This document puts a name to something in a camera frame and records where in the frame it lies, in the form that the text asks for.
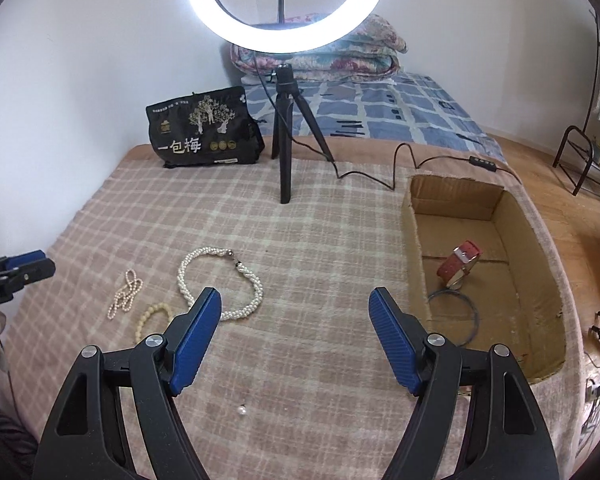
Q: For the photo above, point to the folded floral quilt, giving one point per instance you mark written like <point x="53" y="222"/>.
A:
<point x="360" y="55"/>

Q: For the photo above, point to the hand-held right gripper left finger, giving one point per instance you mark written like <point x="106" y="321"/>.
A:
<point x="195" y="345"/>

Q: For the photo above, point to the dark thin bangle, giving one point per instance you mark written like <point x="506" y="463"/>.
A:
<point x="478" y="321"/>

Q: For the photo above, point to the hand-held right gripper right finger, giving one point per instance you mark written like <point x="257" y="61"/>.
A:
<point x="395" y="345"/>

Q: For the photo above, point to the black snack bag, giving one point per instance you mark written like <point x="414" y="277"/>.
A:
<point x="200" y="130"/>

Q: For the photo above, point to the blue patterned bedsheet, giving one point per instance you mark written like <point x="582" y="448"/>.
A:
<point x="380" y="105"/>

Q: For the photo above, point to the black tripod stand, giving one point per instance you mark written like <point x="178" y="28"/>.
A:
<point x="285" y="160"/>

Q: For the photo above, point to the pink plaid blanket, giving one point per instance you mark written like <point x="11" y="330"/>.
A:
<point x="305" y="260"/>

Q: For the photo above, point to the black clothes rack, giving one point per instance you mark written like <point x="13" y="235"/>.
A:
<point x="582" y="170"/>

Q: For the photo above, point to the cardboard box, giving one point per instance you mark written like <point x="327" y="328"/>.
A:
<point x="535" y="280"/>

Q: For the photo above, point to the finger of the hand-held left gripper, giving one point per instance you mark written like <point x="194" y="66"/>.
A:
<point x="35" y="272"/>
<point x="27" y="256"/>

